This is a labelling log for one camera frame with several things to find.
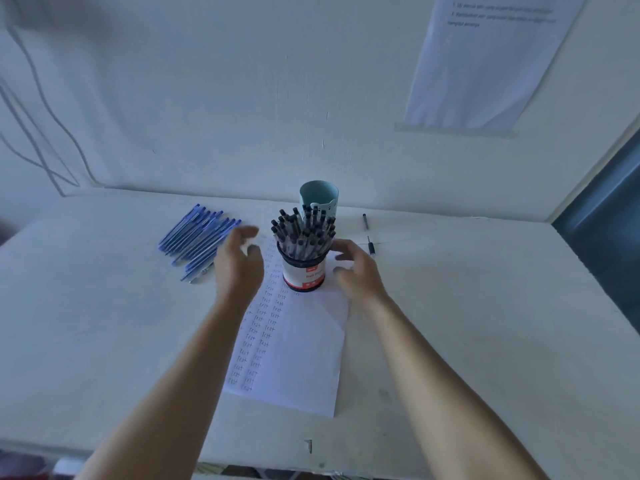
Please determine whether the person's right forearm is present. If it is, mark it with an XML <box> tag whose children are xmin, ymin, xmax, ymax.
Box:
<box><xmin>350</xmin><ymin>293</ymin><xmax>552</xmax><ymax>480</ymax></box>

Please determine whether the white handwritten paper sheet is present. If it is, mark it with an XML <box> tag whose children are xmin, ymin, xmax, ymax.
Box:
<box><xmin>222</xmin><ymin>234</ymin><xmax>351</xmax><ymax>418</ymax></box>

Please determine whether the person's left forearm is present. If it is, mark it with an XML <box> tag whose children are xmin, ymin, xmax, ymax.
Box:
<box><xmin>74</xmin><ymin>294</ymin><xmax>261</xmax><ymax>480</ymax></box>

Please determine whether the teal plastic cup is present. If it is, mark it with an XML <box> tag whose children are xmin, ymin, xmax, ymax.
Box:
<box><xmin>299</xmin><ymin>181</ymin><xmax>340</xmax><ymax>221</ymax></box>

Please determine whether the person's right hand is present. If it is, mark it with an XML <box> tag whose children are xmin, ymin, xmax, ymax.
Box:
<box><xmin>329</xmin><ymin>239</ymin><xmax>392</xmax><ymax>309</ymax></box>

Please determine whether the white printed wall notice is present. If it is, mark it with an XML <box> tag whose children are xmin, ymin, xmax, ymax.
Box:
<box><xmin>402</xmin><ymin>0</ymin><xmax>591</xmax><ymax>136</ymax></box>

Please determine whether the pile of blue pens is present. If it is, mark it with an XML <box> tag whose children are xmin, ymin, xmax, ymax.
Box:
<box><xmin>157</xmin><ymin>204</ymin><xmax>244</xmax><ymax>285</ymax></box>

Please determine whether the person's left hand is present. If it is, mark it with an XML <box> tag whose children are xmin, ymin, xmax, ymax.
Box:
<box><xmin>214</xmin><ymin>226</ymin><xmax>265</xmax><ymax>309</ymax></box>

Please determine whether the bunch of black-capped pens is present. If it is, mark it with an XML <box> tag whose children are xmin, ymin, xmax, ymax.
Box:
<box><xmin>270</xmin><ymin>206</ymin><xmax>337</xmax><ymax>261</ymax></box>

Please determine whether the white pen holder red label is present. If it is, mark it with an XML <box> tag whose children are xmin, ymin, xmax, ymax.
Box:
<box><xmin>276</xmin><ymin>242</ymin><xmax>331</xmax><ymax>293</ymax></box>

